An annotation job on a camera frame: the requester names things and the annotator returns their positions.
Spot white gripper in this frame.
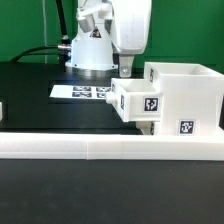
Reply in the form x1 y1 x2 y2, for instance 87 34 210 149
110 0 152 78

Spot white drawer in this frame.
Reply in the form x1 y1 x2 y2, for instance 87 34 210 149
136 121 155 135
106 78 162 122

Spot white front drawer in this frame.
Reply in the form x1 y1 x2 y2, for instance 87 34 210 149
136 121 155 135

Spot white drawer cabinet box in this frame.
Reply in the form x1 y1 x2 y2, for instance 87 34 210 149
144 62 224 136

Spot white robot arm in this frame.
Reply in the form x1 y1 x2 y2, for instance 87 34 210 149
66 0 152 78

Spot marker tag sheet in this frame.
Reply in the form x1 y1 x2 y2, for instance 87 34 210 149
50 85 111 99

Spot white L-shaped fence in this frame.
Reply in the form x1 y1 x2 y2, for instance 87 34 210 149
0 132 224 161

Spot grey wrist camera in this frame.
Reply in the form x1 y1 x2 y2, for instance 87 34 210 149
76 0 113 33

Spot black cable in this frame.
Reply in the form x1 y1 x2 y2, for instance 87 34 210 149
9 0 72 64

